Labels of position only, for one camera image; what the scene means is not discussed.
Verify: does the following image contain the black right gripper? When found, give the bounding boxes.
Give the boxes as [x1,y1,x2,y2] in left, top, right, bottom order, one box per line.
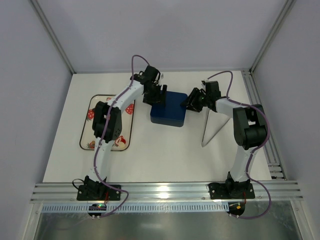
[180,88,210,113]

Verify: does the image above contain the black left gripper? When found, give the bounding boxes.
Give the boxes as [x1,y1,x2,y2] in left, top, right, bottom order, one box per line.
[144,84,168,108]

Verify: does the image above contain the navy blue tin lid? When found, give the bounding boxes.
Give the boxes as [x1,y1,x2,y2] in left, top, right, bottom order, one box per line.
[150,91,188,122]

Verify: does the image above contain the silver metal tongs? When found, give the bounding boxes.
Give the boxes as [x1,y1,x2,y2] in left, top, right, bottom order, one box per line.
[201,109,230,148]

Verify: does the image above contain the navy blue chocolate tin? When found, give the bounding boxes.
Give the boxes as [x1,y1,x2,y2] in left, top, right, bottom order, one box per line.
[150,114,186,127]

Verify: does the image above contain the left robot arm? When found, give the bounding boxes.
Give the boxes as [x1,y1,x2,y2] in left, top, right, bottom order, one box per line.
[77,65,167,201]

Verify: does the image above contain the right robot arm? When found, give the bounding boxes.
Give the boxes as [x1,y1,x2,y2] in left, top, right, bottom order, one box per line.
[180,81,270,200]

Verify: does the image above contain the white strawberry print tray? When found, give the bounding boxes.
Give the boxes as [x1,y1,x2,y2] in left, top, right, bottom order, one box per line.
[79,94,135,152]

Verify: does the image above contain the right controller board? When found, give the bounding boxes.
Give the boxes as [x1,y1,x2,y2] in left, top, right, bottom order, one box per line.
[227,202,246,217]

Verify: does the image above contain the controller board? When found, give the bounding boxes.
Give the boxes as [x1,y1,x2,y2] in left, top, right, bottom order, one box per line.
[227,202,246,217]
[88,203,107,220]

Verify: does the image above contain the left controller board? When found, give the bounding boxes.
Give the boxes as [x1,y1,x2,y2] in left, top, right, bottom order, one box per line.
[88,203,107,220]

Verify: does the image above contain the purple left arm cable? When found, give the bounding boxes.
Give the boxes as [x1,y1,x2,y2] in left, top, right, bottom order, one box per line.
[71,54,151,218]

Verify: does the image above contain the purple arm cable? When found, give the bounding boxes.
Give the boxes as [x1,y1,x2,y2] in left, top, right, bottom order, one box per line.
[71,54,151,218]
[206,70,272,220]

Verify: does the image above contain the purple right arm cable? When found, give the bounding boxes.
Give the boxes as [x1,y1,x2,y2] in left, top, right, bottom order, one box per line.
[206,70,272,220]

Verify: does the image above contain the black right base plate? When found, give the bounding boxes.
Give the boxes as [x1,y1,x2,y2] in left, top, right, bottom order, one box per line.
[208,182,256,200]

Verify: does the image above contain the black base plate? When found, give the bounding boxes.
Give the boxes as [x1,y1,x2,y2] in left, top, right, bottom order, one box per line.
[208,182,256,200]
[76,185,121,201]

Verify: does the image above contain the slotted grey cable duct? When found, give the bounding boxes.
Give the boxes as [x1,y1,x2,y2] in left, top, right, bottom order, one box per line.
[41,202,229,214]

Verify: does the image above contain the left aluminium frame post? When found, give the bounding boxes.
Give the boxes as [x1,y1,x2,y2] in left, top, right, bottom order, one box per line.
[29,0,76,75]

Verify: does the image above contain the aluminium frame post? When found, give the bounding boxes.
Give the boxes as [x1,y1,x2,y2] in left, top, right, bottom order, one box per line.
[29,0,76,75]
[249,0,296,75]

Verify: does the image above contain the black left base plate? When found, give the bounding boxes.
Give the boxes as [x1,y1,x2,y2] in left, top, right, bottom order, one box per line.
[76,185,121,201]

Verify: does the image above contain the aluminium mounting rail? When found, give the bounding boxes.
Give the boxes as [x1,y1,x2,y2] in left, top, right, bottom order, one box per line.
[30,180,303,203]

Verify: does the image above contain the right aluminium frame post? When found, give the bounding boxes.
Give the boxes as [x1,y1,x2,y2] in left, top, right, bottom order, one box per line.
[249,0,296,75]

